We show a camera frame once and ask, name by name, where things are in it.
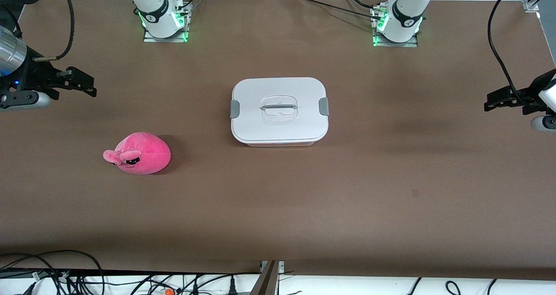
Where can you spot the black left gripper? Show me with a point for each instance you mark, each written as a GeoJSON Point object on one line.
{"type": "Point", "coordinates": [527, 96]}

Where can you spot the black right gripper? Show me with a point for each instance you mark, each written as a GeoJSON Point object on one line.
{"type": "Point", "coordinates": [33, 74]}

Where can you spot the pink plush toy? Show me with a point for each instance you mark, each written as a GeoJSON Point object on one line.
{"type": "Point", "coordinates": [143, 151]}

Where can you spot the white container lid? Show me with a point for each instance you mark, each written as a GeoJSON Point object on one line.
{"type": "Point", "coordinates": [278, 127]}

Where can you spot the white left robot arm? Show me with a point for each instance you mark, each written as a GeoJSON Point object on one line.
{"type": "Point", "coordinates": [406, 8]}

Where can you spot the pink plastic box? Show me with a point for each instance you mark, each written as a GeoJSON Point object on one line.
{"type": "Point", "coordinates": [278, 144]}

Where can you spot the black power plug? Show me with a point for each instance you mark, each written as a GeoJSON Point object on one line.
{"type": "Point", "coordinates": [232, 288]}

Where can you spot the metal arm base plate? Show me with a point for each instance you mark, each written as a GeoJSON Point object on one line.
{"type": "Point", "coordinates": [412, 44]}
{"type": "Point", "coordinates": [169, 39]}

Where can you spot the aluminium frame strut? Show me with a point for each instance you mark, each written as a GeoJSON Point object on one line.
{"type": "Point", "coordinates": [267, 282]}

